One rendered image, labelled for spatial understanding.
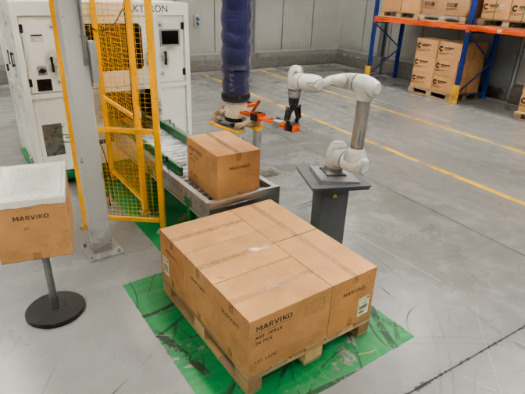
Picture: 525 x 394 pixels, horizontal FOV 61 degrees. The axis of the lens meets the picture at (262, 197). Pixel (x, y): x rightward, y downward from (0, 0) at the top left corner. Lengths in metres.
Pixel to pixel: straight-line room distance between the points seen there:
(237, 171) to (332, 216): 0.89
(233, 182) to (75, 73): 1.43
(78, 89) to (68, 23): 0.46
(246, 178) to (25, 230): 1.71
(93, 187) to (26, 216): 1.09
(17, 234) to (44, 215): 0.19
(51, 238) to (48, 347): 0.77
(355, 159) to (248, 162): 0.86
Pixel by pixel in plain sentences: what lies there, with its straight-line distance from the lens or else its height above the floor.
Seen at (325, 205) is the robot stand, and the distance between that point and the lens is 3.79.
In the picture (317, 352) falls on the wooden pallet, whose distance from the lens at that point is 3.06.
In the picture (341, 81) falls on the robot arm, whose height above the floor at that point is 1.56.
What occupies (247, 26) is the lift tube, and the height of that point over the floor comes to 1.90.
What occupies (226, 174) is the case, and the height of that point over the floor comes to 0.78.
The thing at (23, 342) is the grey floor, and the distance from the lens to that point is 3.48.
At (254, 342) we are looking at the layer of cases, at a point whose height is 0.39.
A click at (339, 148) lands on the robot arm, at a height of 1.02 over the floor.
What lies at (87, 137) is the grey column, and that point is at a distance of 3.79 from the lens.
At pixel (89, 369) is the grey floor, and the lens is 3.14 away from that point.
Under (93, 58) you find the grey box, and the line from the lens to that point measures 3.64.
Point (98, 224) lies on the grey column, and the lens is 4.08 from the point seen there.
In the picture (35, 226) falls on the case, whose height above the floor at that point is 0.85.
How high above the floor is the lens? 2.16
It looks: 25 degrees down
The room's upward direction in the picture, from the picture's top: 2 degrees clockwise
